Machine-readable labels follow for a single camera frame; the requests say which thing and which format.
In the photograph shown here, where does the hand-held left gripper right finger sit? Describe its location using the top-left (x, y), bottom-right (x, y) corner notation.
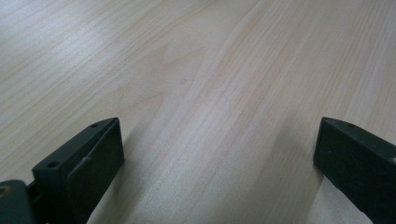
top-left (312, 117), bottom-right (396, 224)

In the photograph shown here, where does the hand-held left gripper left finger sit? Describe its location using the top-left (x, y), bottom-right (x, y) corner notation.
top-left (32, 117), bottom-right (125, 224)

